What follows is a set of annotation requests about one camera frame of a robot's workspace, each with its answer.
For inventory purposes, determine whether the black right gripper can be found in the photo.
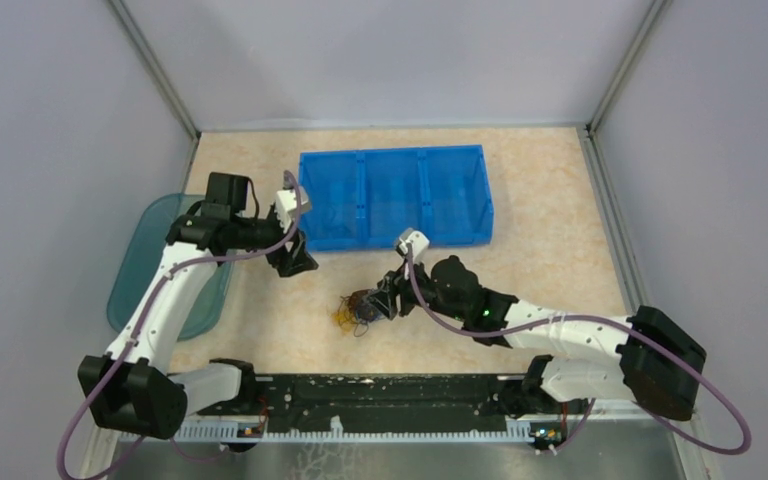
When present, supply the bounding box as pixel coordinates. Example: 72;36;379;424
365;255;467;321

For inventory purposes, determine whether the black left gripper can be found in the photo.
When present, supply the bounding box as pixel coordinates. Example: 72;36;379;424
232;205;319;277

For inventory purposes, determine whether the blue wire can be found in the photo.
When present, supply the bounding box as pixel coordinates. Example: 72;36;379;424
349;301;389;329

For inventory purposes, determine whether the brown wire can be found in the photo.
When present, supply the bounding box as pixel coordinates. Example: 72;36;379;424
330;290;385;339

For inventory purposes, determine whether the yellow wire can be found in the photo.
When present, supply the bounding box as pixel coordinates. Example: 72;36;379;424
332;305;362;333

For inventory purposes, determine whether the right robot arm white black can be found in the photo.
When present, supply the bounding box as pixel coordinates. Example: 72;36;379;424
355;255;707;421

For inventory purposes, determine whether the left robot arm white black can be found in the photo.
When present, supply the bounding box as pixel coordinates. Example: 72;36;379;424
78;171;318;440

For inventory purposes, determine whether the blue plastic divided bin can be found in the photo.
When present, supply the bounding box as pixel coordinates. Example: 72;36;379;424
299;145;495;252

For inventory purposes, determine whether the teal translucent plastic basin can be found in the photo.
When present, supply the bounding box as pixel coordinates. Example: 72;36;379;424
106;193;233;341

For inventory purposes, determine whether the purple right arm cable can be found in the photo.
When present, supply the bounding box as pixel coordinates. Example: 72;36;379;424
403;243;754;457

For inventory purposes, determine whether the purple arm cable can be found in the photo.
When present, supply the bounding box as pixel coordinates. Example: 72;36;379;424
55;169;304;480
403;243;754;457

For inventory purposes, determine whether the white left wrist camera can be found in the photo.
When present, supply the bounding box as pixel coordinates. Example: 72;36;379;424
274;187;312;233

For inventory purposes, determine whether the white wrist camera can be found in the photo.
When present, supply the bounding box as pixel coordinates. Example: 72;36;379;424
274;187;312;233
394;228;431;263

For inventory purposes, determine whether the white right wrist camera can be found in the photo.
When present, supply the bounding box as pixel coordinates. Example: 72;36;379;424
394;228;431;263

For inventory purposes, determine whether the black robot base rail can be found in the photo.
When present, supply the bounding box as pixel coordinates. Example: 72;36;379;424
158;372;697;445

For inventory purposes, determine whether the aluminium frame post left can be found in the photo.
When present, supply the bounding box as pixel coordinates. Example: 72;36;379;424
105;0;201;141

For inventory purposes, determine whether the aluminium frame post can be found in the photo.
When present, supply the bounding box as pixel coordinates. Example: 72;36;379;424
105;0;201;141
587;0;672;137

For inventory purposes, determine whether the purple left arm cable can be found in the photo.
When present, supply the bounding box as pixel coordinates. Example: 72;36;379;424
55;169;304;480

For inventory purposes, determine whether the aluminium frame post right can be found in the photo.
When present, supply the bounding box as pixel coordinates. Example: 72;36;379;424
587;0;672;137

